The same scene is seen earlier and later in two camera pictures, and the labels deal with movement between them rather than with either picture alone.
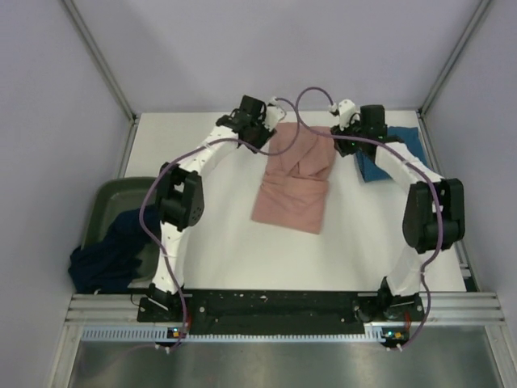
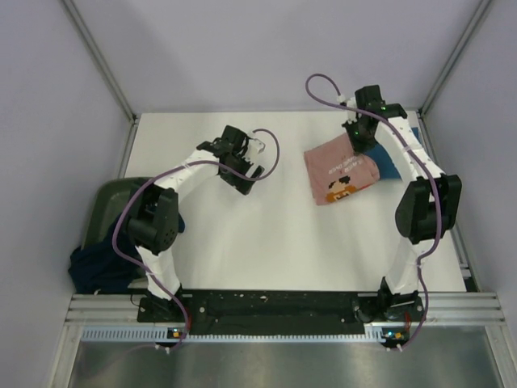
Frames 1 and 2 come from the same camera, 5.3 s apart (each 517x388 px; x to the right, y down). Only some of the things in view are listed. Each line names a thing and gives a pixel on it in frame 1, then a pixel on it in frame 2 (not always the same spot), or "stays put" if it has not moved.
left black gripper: x=265 y=137 → x=239 y=183
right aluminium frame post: x=481 y=6 stays put
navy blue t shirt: x=111 y=263 stays put
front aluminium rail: x=445 y=309 stays put
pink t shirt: x=292 y=192 → x=336 y=170
